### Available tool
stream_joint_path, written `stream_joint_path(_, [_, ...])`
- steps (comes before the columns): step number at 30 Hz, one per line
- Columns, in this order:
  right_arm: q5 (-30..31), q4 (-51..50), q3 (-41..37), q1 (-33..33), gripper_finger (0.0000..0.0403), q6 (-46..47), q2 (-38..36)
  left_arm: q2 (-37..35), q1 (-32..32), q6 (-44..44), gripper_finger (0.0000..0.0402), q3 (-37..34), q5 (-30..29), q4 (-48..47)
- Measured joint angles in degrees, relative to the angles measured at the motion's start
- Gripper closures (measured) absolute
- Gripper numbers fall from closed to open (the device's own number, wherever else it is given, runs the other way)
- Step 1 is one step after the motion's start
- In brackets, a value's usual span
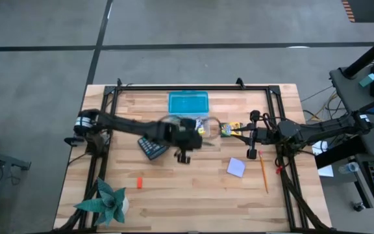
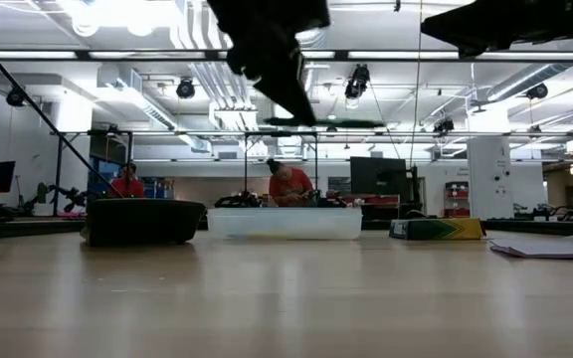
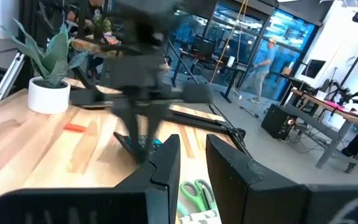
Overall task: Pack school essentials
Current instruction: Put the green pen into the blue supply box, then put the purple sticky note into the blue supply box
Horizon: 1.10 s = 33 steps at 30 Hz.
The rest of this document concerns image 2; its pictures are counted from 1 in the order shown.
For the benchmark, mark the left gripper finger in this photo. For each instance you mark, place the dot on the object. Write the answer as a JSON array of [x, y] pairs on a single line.
[[281, 79], [242, 62]]

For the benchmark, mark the green yellow crayon box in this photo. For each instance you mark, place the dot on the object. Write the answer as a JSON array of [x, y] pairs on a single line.
[[431, 230]]

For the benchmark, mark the person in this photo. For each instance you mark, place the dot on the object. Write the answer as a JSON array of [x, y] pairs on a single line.
[[291, 186], [127, 189]]

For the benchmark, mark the white square pillar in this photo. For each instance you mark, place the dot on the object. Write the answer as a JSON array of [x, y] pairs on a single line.
[[488, 164]]

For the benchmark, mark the green black background robot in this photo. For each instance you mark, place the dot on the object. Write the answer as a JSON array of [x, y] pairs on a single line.
[[324, 199]]

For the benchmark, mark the translucent plastic storage box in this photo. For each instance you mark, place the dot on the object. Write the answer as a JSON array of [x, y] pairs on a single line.
[[286, 226]]

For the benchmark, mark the red parts shelf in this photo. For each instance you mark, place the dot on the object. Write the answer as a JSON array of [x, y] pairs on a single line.
[[456, 199]]

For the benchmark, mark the black round bowl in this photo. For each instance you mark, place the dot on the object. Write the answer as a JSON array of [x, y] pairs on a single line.
[[139, 224]]

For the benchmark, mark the silver ventilation duct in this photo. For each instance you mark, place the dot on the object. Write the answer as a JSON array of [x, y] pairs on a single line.
[[316, 42]]

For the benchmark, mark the black background frame stand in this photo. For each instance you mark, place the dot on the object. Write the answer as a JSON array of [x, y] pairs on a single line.
[[281, 133], [92, 132]]

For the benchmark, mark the black ceiling-mounted camera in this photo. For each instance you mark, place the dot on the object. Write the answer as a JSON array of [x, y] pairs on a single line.
[[185, 89], [536, 91], [15, 97], [444, 125], [357, 82]]

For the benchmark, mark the black aluminium rig frame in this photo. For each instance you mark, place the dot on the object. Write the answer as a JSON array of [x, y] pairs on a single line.
[[167, 55]]

